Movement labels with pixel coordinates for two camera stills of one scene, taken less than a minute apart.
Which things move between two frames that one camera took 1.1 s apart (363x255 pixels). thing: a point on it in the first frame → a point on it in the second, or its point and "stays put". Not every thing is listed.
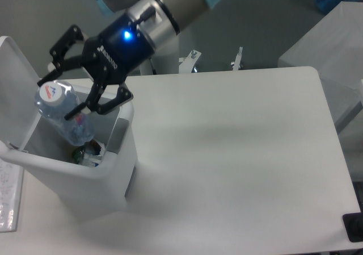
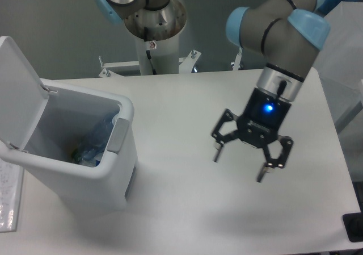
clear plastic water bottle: x=54 y=99 → x=96 y=142
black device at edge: x=354 y=224 stays put
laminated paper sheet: x=11 y=177 stays put
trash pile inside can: x=90 y=153 stays put
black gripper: x=121 y=49 → x=259 y=125
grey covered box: x=333 y=46 stays put
